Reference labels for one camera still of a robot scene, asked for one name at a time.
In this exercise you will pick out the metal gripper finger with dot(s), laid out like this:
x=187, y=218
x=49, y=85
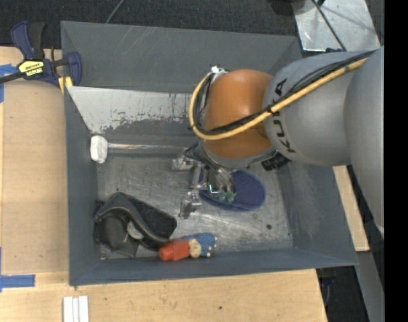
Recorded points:
x=183, y=163
x=190, y=206

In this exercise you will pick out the grey metal bin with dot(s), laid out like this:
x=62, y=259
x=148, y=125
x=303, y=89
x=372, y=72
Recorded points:
x=224, y=223

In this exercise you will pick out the red and blue toy figure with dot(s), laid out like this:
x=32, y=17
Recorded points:
x=177, y=249

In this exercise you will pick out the clear rod with white end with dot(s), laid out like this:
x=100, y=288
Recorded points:
x=99, y=149

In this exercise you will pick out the black cylinder on white bracket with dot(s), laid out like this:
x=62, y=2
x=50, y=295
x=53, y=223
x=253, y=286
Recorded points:
x=274, y=163

